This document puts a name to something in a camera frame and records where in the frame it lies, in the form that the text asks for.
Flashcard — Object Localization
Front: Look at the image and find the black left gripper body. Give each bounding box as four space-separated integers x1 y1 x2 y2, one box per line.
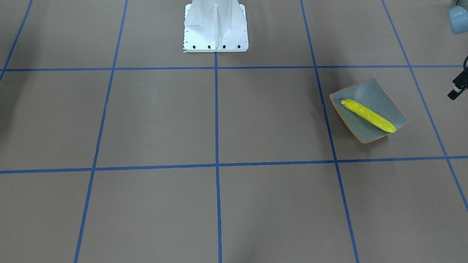
448 70 468 100

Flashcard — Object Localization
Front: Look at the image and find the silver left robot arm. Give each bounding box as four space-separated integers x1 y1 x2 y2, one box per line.
448 0 468 100

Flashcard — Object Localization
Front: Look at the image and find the white robot column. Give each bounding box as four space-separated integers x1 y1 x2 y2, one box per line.
183 0 249 52

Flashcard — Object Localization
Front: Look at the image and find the small yellow banana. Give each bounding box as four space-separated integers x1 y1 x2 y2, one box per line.
340 99 396 133

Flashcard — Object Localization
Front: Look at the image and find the grey square plate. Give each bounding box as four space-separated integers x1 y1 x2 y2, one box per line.
329 78 410 144

